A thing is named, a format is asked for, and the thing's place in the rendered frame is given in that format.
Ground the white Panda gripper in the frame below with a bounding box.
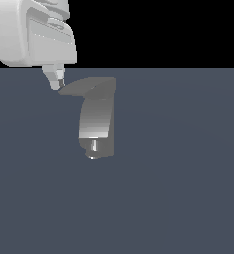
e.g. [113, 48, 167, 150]
[0, 0, 78, 92]

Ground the grey metal faucet body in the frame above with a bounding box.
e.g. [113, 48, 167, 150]
[77, 93, 116, 161]

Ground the grey faucet lever handle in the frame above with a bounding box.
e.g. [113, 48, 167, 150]
[58, 76, 117, 100]

